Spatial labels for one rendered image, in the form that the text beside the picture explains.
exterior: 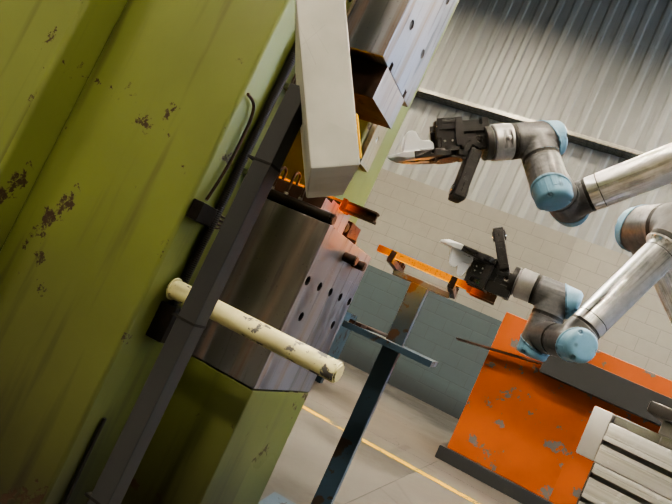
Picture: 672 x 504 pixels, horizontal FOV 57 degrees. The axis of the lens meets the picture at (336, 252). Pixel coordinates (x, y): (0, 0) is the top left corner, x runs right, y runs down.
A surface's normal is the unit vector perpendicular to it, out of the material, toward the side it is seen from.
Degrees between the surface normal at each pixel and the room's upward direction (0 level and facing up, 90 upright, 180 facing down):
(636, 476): 90
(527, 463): 90
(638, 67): 90
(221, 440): 90
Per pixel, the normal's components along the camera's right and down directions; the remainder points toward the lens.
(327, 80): 0.07, -0.05
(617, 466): -0.53, -0.31
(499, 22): -0.32, -0.22
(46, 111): 0.85, 0.36
